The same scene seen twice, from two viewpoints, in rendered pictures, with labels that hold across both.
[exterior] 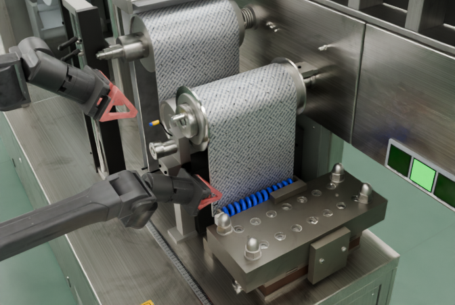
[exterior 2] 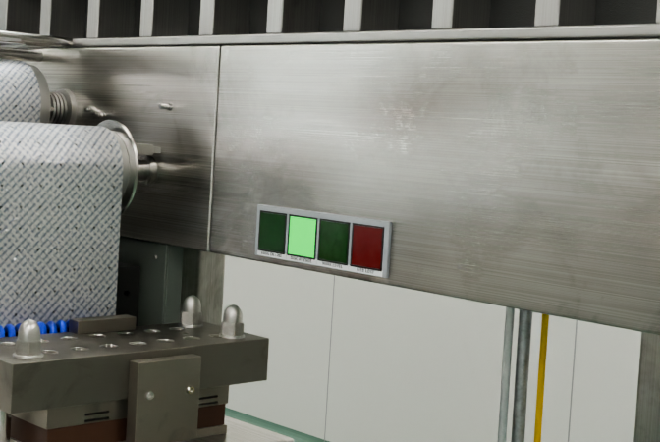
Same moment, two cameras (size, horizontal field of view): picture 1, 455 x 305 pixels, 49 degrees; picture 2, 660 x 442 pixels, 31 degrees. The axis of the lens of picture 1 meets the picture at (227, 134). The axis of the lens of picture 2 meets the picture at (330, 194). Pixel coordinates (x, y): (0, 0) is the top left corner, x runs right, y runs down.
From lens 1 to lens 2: 0.89 m
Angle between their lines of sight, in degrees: 32
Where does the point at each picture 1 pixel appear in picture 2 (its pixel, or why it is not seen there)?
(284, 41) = not seen: hidden behind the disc
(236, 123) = (21, 173)
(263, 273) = (44, 382)
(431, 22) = (300, 27)
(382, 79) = (245, 117)
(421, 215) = not seen: outside the picture
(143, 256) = not seen: outside the picture
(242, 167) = (26, 264)
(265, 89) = (73, 139)
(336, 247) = (176, 380)
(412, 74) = (279, 89)
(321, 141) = (169, 280)
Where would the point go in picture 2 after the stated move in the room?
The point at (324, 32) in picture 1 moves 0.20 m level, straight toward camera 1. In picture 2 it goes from (169, 84) to (151, 79)
